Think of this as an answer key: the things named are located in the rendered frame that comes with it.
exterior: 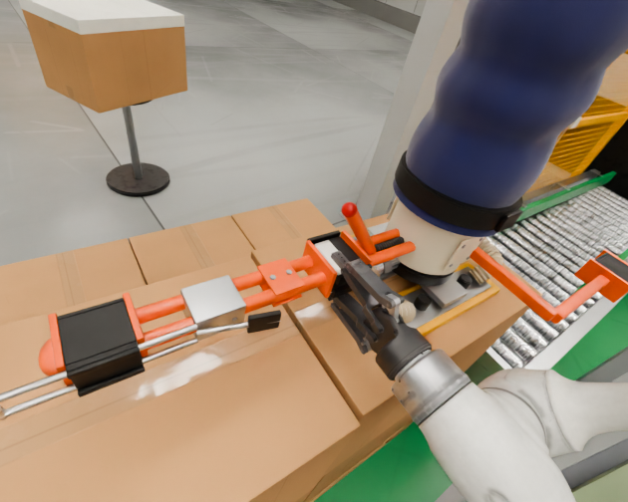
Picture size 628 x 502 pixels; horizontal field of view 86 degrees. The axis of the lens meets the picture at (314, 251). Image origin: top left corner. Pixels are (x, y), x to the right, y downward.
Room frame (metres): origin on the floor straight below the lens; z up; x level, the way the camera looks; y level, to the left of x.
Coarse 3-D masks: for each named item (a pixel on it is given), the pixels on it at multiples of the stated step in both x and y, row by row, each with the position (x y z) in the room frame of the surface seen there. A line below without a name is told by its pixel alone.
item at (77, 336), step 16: (112, 304) 0.22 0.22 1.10; (128, 304) 0.23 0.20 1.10; (64, 320) 0.18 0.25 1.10; (80, 320) 0.19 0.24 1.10; (96, 320) 0.19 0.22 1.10; (112, 320) 0.20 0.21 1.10; (128, 320) 0.21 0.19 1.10; (64, 336) 0.17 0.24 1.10; (80, 336) 0.17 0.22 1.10; (96, 336) 0.18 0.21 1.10; (112, 336) 0.18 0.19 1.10; (128, 336) 0.19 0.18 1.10; (64, 352) 0.15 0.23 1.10; (80, 352) 0.16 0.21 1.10; (96, 352) 0.16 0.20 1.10; (144, 352) 0.19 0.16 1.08; (64, 368) 0.14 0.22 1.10
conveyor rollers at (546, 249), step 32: (608, 192) 2.48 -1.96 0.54; (544, 224) 1.79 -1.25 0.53; (576, 224) 1.85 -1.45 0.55; (608, 224) 1.97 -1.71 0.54; (512, 256) 1.36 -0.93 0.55; (544, 256) 1.43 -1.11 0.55; (576, 256) 1.51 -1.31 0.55; (544, 288) 1.22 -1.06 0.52; (576, 288) 1.24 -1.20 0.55; (544, 320) 1.02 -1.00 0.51; (512, 352) 0.78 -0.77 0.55
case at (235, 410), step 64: (0, 384) 0.15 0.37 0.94; (64, 384) 0.17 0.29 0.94; (128, 384) 0.20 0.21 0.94; (192, 384) 0.22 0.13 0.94; (256, 384) 0.25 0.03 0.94; (320, 384) 0.27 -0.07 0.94; (0, 448) 0.09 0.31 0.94; (64, 448) 0.10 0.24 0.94; (128, 448) 0.12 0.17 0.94; (192, 448) 0.14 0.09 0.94; (256, 448) 0.16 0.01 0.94; (320, 448) 0.18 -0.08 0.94
